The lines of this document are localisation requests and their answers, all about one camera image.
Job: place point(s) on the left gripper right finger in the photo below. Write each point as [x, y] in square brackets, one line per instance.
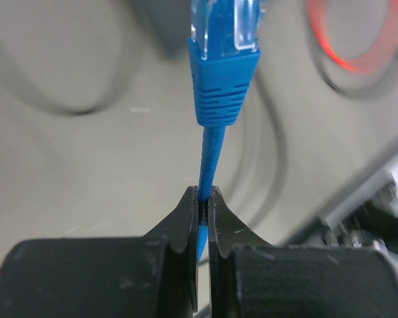
[251, 278]

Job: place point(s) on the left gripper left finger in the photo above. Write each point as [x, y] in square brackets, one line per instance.
[155, 275]

